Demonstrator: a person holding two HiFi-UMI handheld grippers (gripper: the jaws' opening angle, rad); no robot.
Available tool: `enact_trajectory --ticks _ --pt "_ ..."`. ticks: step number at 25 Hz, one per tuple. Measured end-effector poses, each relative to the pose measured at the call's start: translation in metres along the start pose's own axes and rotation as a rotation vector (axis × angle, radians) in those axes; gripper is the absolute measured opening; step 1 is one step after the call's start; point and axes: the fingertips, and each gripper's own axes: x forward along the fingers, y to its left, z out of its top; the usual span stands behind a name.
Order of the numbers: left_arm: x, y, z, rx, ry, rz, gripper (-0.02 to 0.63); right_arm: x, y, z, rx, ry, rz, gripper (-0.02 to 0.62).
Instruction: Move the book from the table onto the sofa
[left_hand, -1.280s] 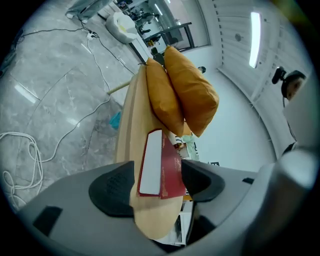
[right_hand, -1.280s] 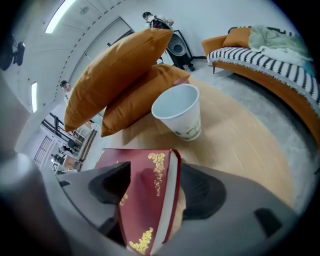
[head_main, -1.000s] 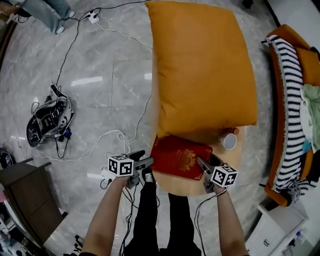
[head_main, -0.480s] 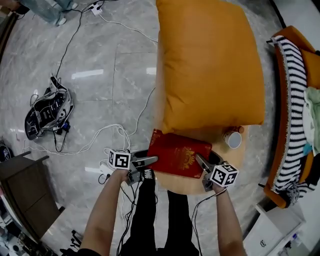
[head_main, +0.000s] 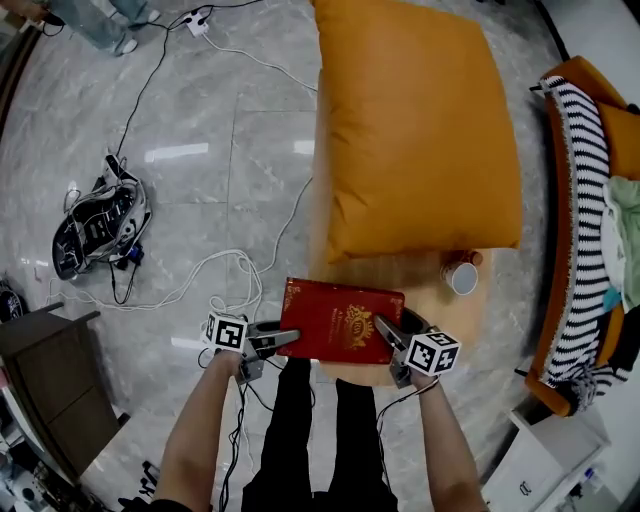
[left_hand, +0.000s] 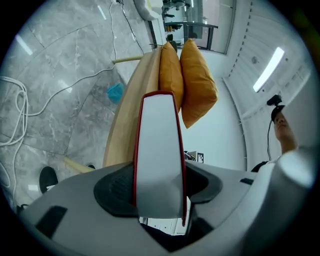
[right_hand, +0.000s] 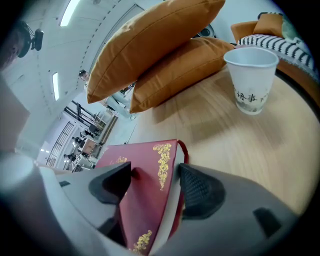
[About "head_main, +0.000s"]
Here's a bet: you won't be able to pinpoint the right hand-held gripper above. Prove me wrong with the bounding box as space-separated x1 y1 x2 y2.
373 307 462 390

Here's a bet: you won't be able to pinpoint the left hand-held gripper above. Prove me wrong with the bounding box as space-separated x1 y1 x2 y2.
201 310 302 387

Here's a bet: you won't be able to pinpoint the red book with gold print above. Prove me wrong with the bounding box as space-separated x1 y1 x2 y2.
276 277 406 366

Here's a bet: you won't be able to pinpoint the orange sofa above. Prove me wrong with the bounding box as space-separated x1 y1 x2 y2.
514 54 640 419

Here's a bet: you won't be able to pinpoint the person's right forearm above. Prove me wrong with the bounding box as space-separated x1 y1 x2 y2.
409 372 489 512

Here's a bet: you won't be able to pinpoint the person's left forearm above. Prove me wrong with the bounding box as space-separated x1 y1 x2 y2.
153 348 246 512

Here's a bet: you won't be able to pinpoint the round wooden coffee table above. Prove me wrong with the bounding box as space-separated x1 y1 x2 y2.
307 74 497 390

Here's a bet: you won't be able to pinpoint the person's black trousers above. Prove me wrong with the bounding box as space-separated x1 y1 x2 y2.
242 355 400 512

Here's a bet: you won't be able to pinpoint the white cup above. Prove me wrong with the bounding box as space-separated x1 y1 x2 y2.
439 259 480 297

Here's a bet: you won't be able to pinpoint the white cabinet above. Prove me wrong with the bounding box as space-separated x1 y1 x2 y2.
479 405 615 512

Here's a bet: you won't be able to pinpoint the black white gear pile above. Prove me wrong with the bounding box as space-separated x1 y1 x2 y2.
51 153 153 282

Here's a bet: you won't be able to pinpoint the large orange cushion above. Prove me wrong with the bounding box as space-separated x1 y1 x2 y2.
310 0 525 265

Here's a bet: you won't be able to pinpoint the dark wooden cabinet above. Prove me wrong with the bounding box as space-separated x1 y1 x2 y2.
0 301 132 485

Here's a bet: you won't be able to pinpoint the black white striped blanket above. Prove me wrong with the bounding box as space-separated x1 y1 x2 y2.
538 74 632 415

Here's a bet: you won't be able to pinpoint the green knitted blanket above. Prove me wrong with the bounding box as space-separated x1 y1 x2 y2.
601 174 640 314

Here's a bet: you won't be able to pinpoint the white power strip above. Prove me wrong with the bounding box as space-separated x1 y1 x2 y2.
180 9 211 38

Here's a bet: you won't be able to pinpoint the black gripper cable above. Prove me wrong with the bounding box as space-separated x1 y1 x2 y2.
197 344 281 512
374 377 441 501

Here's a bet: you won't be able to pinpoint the white floor cable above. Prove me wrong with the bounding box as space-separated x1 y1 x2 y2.
45 33 321 314

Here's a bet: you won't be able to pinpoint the black floor cable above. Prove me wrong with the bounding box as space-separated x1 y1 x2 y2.
112 0 266 161

